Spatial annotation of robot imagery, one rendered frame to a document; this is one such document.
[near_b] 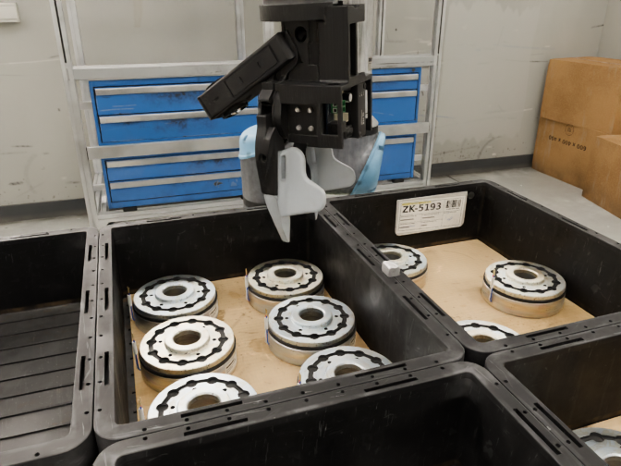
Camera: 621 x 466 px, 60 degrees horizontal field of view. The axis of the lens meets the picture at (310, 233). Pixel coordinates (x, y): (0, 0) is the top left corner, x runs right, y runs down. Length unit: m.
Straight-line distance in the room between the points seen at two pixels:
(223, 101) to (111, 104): 1.96
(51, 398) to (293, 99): 0.39
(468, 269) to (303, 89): 0.47
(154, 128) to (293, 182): 2.02
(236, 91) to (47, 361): 0.38
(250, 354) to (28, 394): 0.23
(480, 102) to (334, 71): 3.61
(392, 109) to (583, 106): 1.65
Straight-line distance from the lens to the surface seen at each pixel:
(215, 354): 0.59
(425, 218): 0.87
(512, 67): 4.16
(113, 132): 2.50
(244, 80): 0.50
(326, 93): 0.45
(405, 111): 2.80
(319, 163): 0.55
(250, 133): 0.98
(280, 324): 0.63
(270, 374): 0.61
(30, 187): 3.50
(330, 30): 0.47
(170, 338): 0.61
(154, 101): 2.47
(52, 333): 0.74
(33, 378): 0.67
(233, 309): 0.72
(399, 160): 2.85
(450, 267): 0.84
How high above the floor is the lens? 1.21
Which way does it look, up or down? 24 degrees down
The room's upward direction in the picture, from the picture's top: straight up
